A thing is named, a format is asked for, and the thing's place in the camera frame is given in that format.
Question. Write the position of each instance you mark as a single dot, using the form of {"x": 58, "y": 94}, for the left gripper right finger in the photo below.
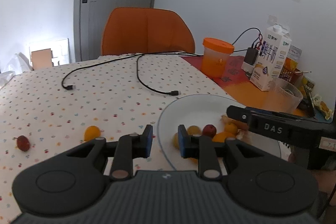
{"x": 204, "y": 150}

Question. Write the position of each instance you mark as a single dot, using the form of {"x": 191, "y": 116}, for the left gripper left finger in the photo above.
{"x": 126, "y": 149}

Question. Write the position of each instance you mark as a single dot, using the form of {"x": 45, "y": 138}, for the large orange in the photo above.
{"x": 222, "y": 136}
{"x": 231, "y": 128}

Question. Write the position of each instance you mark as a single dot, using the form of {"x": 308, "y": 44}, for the brownish green small fruit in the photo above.
{"x": 175, "y": 141}

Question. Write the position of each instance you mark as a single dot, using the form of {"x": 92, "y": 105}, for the small orange kumquat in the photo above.
{"x": 91, "y": 132}

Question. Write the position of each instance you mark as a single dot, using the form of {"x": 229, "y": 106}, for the dark red small fruit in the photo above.
{"x": 22, "y": 143}

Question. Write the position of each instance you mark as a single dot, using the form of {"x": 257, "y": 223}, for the person's right hand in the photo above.
{"x": 313, "y": 159}

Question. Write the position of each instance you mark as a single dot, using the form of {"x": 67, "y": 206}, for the white plate with blue rim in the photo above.
{"x": 194, "y": 110}

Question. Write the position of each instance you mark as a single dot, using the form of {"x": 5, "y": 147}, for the clear ribbed glass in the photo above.
{"x": 282, "y": 97}

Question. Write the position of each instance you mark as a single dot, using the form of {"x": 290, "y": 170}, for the orange basket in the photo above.
{"x": 289, "y": 71}

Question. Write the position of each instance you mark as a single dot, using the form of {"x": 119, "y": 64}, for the red orange placemat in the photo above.
{"x": 238, "y": 86}

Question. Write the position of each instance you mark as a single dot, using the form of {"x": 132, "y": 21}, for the white milk carton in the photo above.
{"x": 272, "y": 55}

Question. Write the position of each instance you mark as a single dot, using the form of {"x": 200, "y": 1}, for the orange lidded plastic cup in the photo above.
{"x": 215, "y": 56}

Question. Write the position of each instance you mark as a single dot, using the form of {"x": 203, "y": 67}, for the black power adapter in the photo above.
{"x": 251, "y": 56}

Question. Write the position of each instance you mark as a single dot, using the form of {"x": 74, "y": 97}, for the orange chair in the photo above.
{"x": 145, "y": 30}

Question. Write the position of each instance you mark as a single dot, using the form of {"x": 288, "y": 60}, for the cardboard piece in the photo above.
{"x": 41, "y": 59}

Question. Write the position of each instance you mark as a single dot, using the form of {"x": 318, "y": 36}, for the white plastic bag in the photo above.
{"x": 17, "y": 65}

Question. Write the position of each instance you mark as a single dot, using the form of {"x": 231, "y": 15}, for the white picture frame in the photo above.
{"x": 58, "y": 46}

